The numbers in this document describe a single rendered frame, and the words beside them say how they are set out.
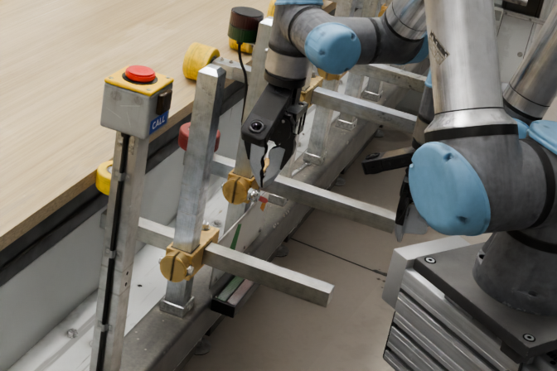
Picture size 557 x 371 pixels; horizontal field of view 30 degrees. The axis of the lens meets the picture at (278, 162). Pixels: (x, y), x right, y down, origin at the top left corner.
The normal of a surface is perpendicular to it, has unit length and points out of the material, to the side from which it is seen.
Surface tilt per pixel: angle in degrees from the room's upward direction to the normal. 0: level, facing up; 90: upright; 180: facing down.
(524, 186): 63
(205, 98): 90
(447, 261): 0
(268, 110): 33
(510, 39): 90
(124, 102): 90
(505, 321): 0
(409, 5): 102
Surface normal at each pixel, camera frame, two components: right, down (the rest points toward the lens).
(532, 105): -0.04, 0.45
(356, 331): 0.17, -0.89
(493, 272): -0.75, -0.18
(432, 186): -0.87, 0.18
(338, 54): 0.43, 0.46
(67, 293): 0.92, 0.29
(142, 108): -0.36, 0.35
